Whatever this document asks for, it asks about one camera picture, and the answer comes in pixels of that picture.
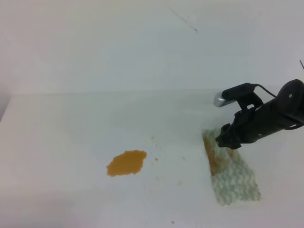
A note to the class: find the green white striped rag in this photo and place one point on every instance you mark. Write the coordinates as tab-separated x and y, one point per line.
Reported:
232	179

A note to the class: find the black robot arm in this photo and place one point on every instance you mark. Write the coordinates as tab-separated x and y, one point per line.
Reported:
290	101

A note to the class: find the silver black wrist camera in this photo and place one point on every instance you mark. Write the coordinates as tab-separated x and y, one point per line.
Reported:
243	94

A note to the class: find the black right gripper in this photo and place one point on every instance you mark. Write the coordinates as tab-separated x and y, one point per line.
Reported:
252	125

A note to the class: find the brown coffee stain puddle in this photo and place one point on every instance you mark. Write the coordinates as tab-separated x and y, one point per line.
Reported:
129	162

